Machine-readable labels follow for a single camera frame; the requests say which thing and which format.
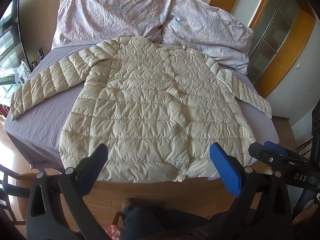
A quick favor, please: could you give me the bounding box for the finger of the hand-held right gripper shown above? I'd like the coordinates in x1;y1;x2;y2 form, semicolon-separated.
249;142;300;167
264;141;310;163

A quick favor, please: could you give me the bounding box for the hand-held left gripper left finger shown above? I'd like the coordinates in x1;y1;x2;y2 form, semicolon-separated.
26;144;109;240

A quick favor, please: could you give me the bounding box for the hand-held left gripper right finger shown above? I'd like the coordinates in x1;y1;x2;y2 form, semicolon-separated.
209;142;293;240

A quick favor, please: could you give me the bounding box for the cream quilted down jacket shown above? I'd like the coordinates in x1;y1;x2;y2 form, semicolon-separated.
10;36;273;182

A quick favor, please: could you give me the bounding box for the person's brown slipper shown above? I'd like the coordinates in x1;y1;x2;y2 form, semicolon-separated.
122;198;137;209

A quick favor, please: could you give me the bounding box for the bed with purple sheet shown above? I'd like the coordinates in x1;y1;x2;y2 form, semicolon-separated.
4;47;280;180

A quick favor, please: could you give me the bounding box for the person's leg in dark trousers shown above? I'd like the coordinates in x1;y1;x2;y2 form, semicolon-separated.
120;205;235;240

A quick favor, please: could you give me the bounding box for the dark wooden chair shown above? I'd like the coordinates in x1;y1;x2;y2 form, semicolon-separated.
0;164;48;230

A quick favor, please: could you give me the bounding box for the wooden framed glass door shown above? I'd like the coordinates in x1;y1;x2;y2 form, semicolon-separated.
209;0;320;100

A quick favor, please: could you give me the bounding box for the pink floral duvet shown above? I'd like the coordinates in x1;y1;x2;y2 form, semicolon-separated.
52;0;254;75

